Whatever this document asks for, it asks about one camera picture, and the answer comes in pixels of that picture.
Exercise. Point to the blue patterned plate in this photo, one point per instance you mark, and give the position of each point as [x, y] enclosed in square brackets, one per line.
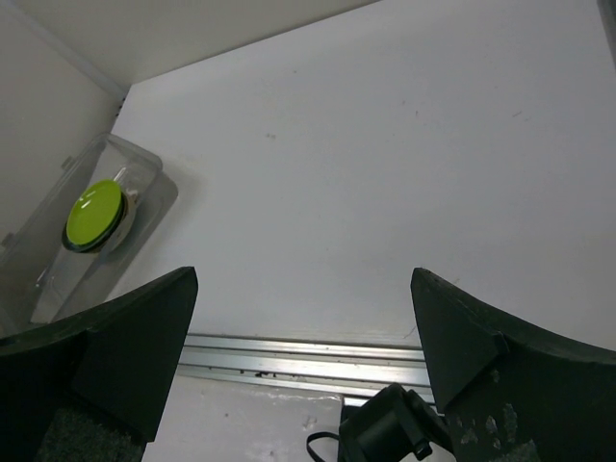
[92, 221]

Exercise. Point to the aluminium rail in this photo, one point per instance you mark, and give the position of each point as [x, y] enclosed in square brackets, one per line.
[354, 372]

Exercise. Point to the green plate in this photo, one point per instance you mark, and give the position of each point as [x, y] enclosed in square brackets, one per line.
[94, 213]

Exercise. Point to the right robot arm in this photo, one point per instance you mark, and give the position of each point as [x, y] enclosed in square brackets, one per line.
[393, 424]

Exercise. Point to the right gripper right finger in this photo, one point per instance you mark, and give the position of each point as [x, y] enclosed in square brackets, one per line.
[510, 390]

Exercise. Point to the yellow brown patterned plate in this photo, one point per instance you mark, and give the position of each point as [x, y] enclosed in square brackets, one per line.
[121, 226]

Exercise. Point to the clear plastic bin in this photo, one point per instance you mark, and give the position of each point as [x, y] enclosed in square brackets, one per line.
[41, 281]

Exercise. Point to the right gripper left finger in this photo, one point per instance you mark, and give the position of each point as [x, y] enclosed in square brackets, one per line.
[94, 386]

